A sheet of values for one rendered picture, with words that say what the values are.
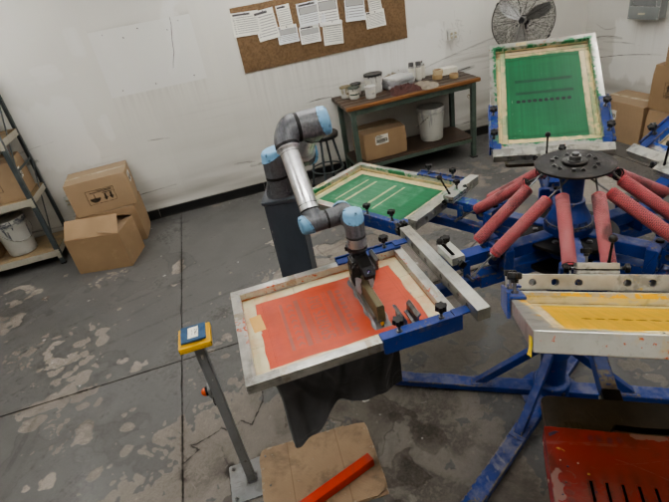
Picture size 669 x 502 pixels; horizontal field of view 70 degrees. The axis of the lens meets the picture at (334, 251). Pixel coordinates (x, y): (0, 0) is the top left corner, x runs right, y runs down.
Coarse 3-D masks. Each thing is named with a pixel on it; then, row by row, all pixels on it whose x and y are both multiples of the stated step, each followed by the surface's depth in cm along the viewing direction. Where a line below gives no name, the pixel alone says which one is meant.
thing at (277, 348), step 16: (384, 304) 188; (400, 304) 186; (416, 304) 185; (368, 320) 181; (272, 336) 182; (352, 336) 175; (368, 336) 173; (272, 352) 174; (288, 352) 173; (304, 352) 172; (320, 352) 170; (272, 368) 167
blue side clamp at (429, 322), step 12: (408, 324) 168; (420, 324) 167; (432, 324) 165; (444, 324) 166; (456, 324) 168; (384, 336) 165; (396, 336) 163; (408, 336) 164; (420, 336) 166; (432, 336) 168; (384, 348) 164; (396, 348) 165
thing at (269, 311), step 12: (384, 276) 204; (396, 276) 203; (312, 288) 205; (324, 288) 204; (348, 288) 201; (372, 288) 198; (384, 288) 197; (396, 288) 195; (276, 300) 202; (288, 300) 200; (348, 300) 194; (264, 312) 196; (276, 312) 195; (276, 324) 188
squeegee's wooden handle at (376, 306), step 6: (360, 276) 189; (366, 282) 185; (366, 288) 182; (366, 294) 181; (372, 294) 178; (366, 300) 184; (372, 300) 175; (378, 300) 174; (372, 306) 176; (378, 306) 171; (378, 312) 172; (384, 312) 173; (378, 318) 174; (384, 318) 174
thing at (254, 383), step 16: (384, 256) 215; (400, 256) 209; (304, 272) 210; (320, 272) 209; (336, 272) 211; (416, 272) 196; (256, 288) 205; (272, 288) 206; (432, 288) 185; (240, 304) 197; (448, 304) 176; (240, 320) 188; (240, 336) 179; (240, 352) 171; (336, 352) 163; (352, 352) 162; (368, 352) 164; (288, 368) 161; (304, 368) 159; (320, 368) 161; (256, 384) 157; (272, 384) 159
